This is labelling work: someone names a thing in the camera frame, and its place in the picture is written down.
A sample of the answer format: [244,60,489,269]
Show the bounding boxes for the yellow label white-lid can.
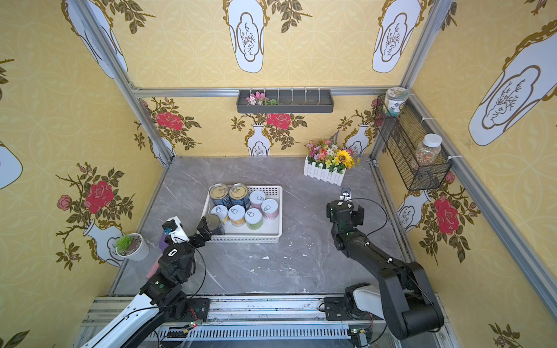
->
[210,205,230,226]

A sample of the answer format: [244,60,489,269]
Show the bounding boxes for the white perforated plastic basket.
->
[202,184,282,244]

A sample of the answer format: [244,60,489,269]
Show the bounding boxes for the pink label white-lid can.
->
[261,199,279,220]

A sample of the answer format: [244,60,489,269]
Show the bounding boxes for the orange label white-lid can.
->
[228,205,246,227]

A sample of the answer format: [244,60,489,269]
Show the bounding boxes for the blue tin can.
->
[209,183,232,208]
[229,184,251,210]

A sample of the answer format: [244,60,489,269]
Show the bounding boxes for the green label white-lid can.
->
[245,208,263,231]

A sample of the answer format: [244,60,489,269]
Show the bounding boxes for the dark tomato tin can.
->
[205,214,225,236]

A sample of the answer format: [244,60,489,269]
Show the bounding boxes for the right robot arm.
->
[326,200,445,340]

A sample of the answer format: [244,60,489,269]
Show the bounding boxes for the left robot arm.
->
[84,217,212,347]

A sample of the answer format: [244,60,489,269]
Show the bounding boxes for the small potted green plant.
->
[114,233,149,261]

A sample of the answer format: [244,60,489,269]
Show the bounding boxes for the flower box white fence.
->
[303,139,358,186]

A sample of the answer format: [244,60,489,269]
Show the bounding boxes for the plastic jar white lid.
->
[412,133,442,170]

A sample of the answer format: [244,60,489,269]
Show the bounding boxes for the glass jar green label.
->
[383,87,409,117]

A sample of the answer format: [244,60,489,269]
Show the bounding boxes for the pink flowers on shelf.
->
[246,91,278,106]

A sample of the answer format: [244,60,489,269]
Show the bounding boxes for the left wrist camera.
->
[162,216,189,244]

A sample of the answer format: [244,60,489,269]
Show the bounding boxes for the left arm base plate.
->
[183,298,210,322]

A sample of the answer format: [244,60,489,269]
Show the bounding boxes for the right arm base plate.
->
[321,297,362,321]

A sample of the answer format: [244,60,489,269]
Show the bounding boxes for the black wire wall basket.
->
[369,96,453,191]

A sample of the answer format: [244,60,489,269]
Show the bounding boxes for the grey wall shelf tray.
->
[236,88,335,114]

